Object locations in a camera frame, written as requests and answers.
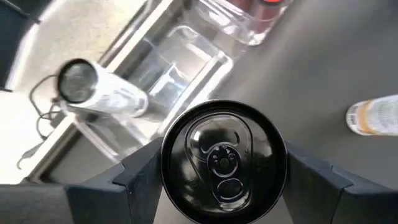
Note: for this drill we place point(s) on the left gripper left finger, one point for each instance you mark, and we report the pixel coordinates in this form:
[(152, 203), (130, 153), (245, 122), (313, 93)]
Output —
[(130, 193)]

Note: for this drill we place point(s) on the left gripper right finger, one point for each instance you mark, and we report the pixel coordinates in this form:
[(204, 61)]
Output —
[(311, 193)]

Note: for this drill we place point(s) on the silver slim soda can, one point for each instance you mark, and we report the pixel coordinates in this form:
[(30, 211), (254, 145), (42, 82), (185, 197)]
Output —
[(376, 115), (102, 93), (224, 161)]

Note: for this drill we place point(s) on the clear plastic storage bin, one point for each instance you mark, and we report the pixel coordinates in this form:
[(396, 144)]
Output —
[(199, 56), (224, 21)]

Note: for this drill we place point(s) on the black folding partition screen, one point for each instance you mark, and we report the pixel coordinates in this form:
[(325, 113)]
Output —
[(9, 37)]

